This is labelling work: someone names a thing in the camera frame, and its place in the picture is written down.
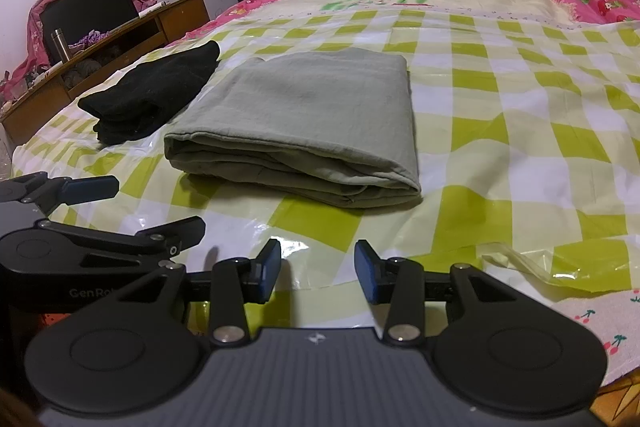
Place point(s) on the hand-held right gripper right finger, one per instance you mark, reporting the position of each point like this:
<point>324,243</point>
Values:
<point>365,272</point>

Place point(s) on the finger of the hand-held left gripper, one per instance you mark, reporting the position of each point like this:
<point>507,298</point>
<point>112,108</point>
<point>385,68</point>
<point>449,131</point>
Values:
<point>90,188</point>
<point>160,237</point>

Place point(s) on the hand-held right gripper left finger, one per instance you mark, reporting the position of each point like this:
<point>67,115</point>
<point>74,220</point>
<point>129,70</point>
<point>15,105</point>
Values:
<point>270,267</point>

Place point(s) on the grey-green pants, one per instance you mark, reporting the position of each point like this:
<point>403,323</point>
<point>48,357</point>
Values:
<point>310,117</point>

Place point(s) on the dark grey pants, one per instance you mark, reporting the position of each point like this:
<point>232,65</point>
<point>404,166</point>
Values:
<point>150,97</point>

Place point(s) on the wooden desk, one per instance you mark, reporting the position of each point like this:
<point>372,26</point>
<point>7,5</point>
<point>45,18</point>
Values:
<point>40,97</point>

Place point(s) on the steel thermos bottle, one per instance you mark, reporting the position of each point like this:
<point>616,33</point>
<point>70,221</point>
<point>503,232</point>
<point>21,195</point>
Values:
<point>61,44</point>

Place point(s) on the purple cloth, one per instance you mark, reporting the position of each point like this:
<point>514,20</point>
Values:
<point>92,39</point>

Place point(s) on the black monitor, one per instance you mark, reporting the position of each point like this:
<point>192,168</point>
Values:
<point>90,12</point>

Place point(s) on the pink patterned cloth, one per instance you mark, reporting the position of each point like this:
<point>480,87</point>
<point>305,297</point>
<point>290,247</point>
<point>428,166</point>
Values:
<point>37,12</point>

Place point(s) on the green checkered plastic sheet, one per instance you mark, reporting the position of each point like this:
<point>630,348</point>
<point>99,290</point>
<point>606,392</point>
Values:
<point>525,117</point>

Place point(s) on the white cherry print bedsheet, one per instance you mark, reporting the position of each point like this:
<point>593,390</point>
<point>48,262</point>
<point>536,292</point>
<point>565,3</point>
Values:
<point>605,322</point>

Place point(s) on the pink floral quilt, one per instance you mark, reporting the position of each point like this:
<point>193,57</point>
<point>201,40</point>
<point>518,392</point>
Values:
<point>585,2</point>

